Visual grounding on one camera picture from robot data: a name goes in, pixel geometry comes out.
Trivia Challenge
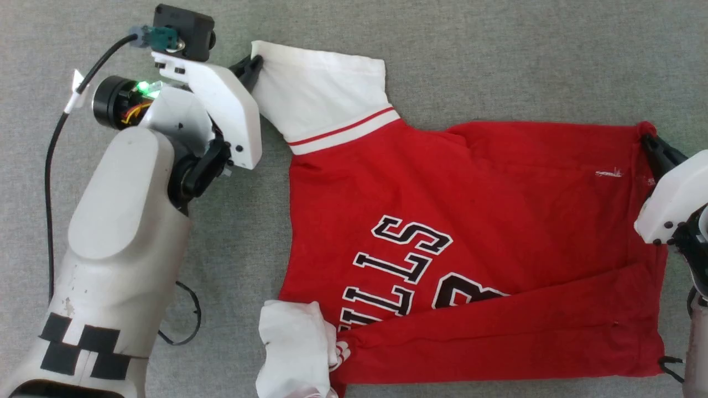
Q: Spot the white cable tag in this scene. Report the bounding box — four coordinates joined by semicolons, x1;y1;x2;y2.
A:
64;69;90;114

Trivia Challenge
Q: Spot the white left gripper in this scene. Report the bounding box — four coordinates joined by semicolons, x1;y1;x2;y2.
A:
152;51;265;171

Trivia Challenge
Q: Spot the red white jersey garment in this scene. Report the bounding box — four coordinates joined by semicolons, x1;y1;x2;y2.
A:
255;40;670;398

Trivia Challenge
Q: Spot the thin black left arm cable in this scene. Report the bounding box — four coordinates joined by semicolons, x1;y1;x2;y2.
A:
45;24;202;347

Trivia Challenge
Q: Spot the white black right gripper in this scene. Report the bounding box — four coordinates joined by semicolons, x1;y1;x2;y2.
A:
634;133;708;246

